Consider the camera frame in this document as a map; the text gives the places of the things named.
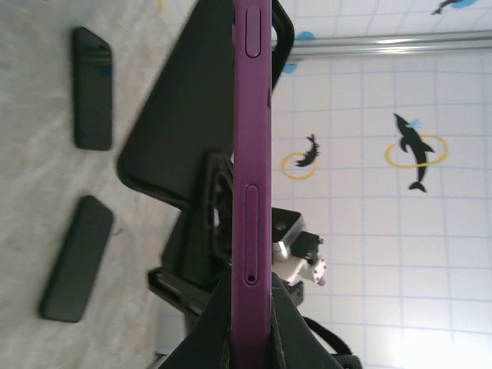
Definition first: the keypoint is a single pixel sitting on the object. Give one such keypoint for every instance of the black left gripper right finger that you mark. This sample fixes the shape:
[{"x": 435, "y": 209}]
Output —
[{"x": 292, "y": 338}]

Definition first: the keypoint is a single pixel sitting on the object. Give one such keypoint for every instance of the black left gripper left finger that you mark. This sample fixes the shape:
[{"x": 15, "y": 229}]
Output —
[{"x": 207, "y": 346}]

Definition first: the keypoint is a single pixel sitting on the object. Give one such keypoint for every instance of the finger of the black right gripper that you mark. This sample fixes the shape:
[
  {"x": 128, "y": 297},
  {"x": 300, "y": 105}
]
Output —
[{"x": 215, "y": 169}]

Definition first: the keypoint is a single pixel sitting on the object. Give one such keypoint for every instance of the black phone case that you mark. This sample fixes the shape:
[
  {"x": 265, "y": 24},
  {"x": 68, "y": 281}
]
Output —
[{"x": 184, "y": 115}]

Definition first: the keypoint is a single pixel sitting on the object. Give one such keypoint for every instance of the black smartphone silver edge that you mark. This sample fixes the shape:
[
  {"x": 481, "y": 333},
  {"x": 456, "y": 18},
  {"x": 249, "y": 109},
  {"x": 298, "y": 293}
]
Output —
[{"x": 77, "y": 259}]

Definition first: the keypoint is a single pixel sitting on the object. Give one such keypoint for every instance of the black smartphone teal edge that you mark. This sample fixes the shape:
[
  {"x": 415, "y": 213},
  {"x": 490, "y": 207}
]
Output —
[{"x": 92, "y": 96}]

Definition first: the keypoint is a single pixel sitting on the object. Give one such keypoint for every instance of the blue round fish sticker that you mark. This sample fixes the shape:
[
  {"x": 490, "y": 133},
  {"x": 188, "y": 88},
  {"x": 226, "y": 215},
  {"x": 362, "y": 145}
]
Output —
[{"x": 289, "y": 69}]

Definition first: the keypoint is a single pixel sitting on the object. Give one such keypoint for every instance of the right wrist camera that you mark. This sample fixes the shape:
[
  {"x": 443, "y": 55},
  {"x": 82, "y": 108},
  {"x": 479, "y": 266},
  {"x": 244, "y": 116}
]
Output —
[{"x": 288, "y": 230}]

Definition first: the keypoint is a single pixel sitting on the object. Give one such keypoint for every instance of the aluminium corner post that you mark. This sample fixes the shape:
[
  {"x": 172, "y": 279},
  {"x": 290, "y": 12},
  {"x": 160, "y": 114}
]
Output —
[{"x": 384, "y": 44}]

